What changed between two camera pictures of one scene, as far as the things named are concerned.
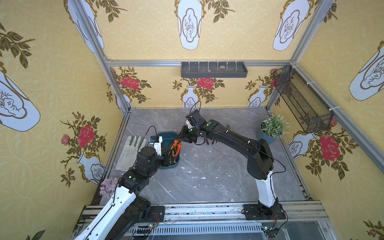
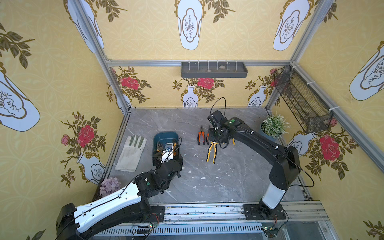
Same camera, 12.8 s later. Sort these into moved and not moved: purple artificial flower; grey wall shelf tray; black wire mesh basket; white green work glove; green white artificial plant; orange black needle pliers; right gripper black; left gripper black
Moved: orange black needle pliers; right gripper black; left gripper black
Not moved: green white artificial plant; grey wall shelf tray; white green work glove; black wire mesh basket; purple artificial flower
